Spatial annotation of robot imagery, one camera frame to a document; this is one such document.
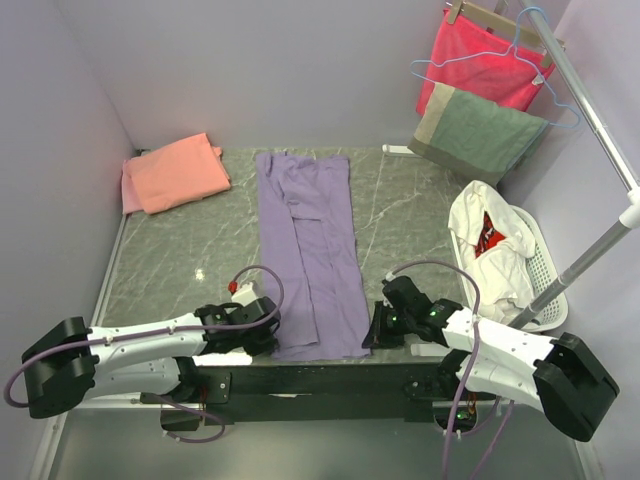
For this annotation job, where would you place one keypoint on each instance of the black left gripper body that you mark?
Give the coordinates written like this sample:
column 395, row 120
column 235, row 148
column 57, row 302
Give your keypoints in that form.
column 257, row 343

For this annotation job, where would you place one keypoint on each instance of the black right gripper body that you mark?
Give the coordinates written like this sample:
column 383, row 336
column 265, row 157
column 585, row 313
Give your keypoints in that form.
column 396, row 326

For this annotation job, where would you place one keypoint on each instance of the purple t shirt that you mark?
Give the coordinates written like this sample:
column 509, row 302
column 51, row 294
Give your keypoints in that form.
column 307, row 238

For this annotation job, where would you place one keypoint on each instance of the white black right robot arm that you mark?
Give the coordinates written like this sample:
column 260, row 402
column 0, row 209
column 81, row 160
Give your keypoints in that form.
column 560, row 377

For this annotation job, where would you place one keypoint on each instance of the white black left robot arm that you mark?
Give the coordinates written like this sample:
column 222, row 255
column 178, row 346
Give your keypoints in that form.
column 73, row 363

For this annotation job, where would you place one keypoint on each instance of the black base beam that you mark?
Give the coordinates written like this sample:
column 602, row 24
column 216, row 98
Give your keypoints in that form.
column 368, row 391

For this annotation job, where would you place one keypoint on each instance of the white t shirt with print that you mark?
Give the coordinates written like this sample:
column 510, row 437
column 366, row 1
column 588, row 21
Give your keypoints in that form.
column 494, row 244

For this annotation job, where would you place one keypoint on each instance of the white laundry basket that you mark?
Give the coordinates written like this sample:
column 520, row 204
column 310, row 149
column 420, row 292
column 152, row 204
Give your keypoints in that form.
column 540, row 267

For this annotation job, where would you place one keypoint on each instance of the folded pink t shirt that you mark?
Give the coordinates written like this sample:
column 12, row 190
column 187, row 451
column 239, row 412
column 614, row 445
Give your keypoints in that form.
column 184, row 171

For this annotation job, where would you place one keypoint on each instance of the green and beige towel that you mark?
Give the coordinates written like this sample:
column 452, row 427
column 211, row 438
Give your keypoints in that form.
column 474, row 137

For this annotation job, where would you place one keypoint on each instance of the silver clothes rack pole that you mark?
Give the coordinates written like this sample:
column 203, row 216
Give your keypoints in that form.
column 571, row 188

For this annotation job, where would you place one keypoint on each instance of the red towel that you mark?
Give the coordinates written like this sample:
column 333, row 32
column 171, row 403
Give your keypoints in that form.
column 482, row 65

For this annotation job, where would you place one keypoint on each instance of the wooden clip hanger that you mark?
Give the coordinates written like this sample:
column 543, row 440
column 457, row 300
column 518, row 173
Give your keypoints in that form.
column 495, row 21

